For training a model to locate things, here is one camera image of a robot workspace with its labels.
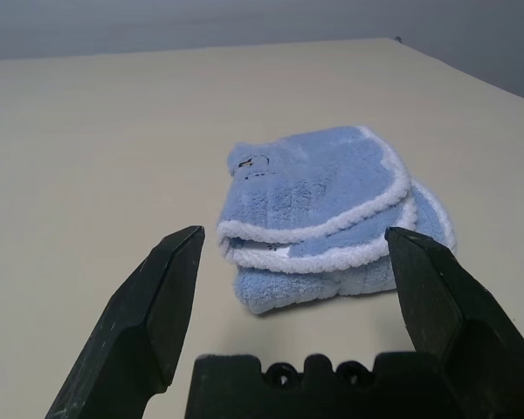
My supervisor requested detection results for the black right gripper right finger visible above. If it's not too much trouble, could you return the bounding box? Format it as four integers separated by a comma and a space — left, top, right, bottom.
384, 226, 524, 419

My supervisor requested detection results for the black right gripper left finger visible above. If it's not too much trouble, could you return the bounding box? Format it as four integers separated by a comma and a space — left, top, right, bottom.
43, 225, 206, 419

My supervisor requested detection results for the folded blue towel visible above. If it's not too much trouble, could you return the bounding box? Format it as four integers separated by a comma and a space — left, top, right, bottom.
216, 125, 459, 316

